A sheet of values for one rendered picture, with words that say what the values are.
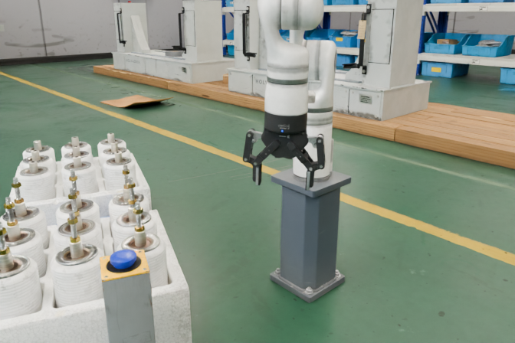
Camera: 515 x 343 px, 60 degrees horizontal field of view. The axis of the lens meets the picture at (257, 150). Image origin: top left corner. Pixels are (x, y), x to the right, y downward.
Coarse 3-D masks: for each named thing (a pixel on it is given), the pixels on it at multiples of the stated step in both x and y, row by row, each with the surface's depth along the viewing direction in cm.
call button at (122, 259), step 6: (120, 252) 70; (126, 252) 70; (132, 252) 70; (114, 258) 68; (120, 258) 68; (126, 258) 68; (132, 258) 68; (114, 264) 68; (120, 264) 67; (126, 264) 68; (132, 264) 69
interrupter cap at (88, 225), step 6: (66, 222) 96; (84, 222) 97; (90, 222) 97; (60, 228) 94; (66, 228) 94; (84, 228) 94; (90, 228) 94; (60, 234) 92; (66, 234) 91; (78, 234) 91
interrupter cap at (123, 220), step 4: (144, 212) 101; (120, 216) 100; (124, 216) 99; (128, 216) 100; (144, 216) 100; (148, 216) 100; (116, 220) 97; (120, 220) 97; (124, 220) 98; (128, 220) 98; (144, 220) 97; (148, 220) 97; (120, 224) 96; (124, 224) 95; (128, 224) 96; (132, 224) 95
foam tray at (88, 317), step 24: (168, 240) 104; (48, 264) 94; (168, 264) 94; (48, 288) 86; (168, 288) 86; (48, 312) 79; (72, 312) 79; (96, 312) 80; (168, 312) 86; (0, 336) 75; (24, 336) 77; (48, 336) 78; (72, 336) 80; (96, 336) 82; (168, 336) 87
